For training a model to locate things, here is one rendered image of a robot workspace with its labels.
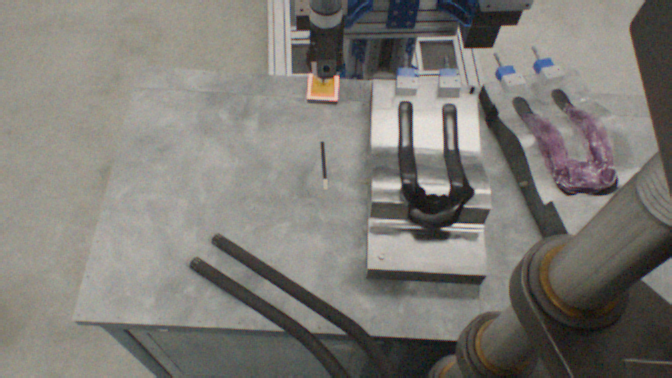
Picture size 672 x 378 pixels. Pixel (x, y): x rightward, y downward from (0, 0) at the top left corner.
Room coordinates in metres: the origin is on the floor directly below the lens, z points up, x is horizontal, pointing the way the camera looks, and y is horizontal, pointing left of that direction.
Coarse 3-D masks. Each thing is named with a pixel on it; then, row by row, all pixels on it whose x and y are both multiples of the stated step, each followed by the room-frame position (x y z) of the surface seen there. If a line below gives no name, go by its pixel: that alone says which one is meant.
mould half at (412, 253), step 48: (384, 96) 0.93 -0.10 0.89; (432, 96) 0.94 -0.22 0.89; (384, 144) 0.79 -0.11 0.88; (432, 144) 0.80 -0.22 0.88; (384, 192) 0.63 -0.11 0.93; (432, 192) 0.64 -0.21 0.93; (480, 192) 0.65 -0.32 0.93; (384, 240) 0.55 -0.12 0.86; (432, 240) 0.56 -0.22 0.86; (480, 240) 0.57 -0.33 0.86
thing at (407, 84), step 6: (402, 72) 1.00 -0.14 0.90; (408, 72) 1.00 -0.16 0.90; (402, 78) 0.97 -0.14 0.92; (408, 78) 0.97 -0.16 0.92; (414, 78) 0.97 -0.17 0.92; (396, 84) 0.96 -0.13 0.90; (402, 84) 0.95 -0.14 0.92; (408, 84) 0.95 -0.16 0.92; (414, 84) 0.95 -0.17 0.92; (396, 90) 0.94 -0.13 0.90; (402, 90) 0.94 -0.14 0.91; (408, 90) 0.94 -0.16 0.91; (414, 90) 0.94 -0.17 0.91
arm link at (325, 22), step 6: (312, 12) 0.99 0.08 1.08; (312, 18) 0.99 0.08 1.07; (318, 18) 0.98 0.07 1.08; (324, 18) 0.98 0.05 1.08; (330, 18) 0.98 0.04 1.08; (336, 18) 0.99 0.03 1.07; (318, 24) 0.98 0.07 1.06; (324, 24) 0.98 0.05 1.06; (330, 24) 0.98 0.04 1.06; (336, 24) 0.99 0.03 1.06
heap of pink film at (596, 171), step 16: (576, 112) 0.92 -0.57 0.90; (592, 112) 0.92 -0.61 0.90; (544, 128) 0.85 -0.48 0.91; (576, 128) 0.87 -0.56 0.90; (592, 128) 0.86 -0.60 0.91; (544, 144) 0.81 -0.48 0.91; (560, 144) 0.81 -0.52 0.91; (592, 144) 0.82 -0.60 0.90; (608, 144) 0.83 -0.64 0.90; (544, 160) 0.77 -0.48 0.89; (560, 160) 0.77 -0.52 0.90; (576, 160) 0.78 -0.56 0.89; (592, 160) 0.78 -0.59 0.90; (608, 160) 0.79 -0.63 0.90; (560, 176) 0.74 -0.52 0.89; (576, 176) 0.73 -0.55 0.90; (592, 176) 0.74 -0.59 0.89; (608, 176) 0.75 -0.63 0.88; (576, 192) 0.70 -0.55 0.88; (592, 192) 0.70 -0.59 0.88
